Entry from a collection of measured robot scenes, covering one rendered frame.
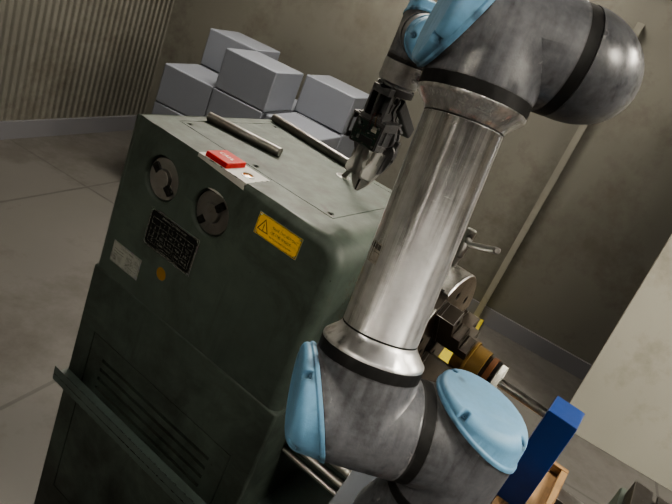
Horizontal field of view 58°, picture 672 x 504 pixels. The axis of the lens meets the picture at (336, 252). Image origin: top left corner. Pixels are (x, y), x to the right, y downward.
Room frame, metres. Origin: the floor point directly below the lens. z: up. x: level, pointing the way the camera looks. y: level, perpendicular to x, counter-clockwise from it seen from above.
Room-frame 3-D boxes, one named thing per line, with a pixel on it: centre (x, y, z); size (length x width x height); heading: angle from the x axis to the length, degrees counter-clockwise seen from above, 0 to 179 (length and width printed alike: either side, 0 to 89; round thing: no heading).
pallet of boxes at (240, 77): (3.80, 0.77, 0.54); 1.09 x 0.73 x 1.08; 76
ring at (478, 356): (1.13, -0.36, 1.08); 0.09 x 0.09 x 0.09; 65
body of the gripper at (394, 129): (1.14, 0.02, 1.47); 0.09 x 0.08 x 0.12; 155
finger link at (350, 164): (1.15, 0.03, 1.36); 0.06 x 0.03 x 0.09; 155
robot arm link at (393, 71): (1.15, 0.02, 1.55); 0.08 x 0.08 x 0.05
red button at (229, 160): (1.18, 0.28, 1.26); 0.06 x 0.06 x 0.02; 65
